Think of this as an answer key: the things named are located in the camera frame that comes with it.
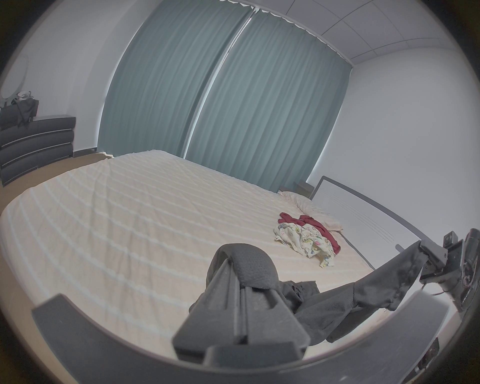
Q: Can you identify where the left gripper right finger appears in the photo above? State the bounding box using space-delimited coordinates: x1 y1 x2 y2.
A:
243 286 312 357

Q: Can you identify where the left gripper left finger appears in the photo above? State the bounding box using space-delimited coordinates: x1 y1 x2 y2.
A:
172 259 242 364

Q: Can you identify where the black T-shirt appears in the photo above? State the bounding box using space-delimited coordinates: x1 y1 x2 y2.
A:
188 243 429 344

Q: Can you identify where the dark red garment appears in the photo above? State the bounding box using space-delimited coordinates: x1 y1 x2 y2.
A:
278 212 341 255

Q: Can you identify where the cream pillow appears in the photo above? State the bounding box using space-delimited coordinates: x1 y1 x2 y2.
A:
279 191 344 232

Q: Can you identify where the white printed pyjama garment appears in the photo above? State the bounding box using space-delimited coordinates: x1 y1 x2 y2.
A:
273 222 336 269

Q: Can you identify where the bed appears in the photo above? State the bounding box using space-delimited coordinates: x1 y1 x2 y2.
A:
0 150 425 376

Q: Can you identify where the grey bedside table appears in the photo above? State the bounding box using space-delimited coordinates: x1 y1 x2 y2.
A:
279 181 314 199

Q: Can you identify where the blue-green curtain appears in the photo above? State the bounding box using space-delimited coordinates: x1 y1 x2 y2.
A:
97 0 253 159
183 7 354 193

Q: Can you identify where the dark grey chest of drawers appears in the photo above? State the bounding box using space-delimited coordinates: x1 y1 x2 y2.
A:
0 99 76 187

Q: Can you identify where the black bag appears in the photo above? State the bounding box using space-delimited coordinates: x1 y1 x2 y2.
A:
11 95 40 125

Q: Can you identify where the round white mirror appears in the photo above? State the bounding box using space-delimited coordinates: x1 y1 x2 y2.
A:
0 54 30 100

